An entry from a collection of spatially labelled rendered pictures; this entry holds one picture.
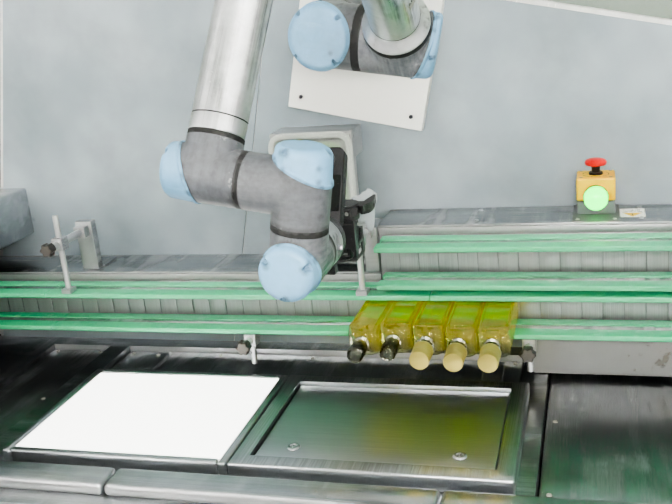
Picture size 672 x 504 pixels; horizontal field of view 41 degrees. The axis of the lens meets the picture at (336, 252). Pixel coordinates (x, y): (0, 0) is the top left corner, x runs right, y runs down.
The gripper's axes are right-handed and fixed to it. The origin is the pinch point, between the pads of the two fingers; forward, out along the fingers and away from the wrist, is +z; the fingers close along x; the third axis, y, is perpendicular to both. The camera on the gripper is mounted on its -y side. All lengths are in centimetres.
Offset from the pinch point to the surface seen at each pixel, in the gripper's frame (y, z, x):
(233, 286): 26, 27, -35
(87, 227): 14, 32, -69
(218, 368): 46, 30, -42
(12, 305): 32, 30, -91
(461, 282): 23.7, 23.4, 12.8
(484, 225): 14.8, 30.5, 16.7
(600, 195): 10, 33, 38
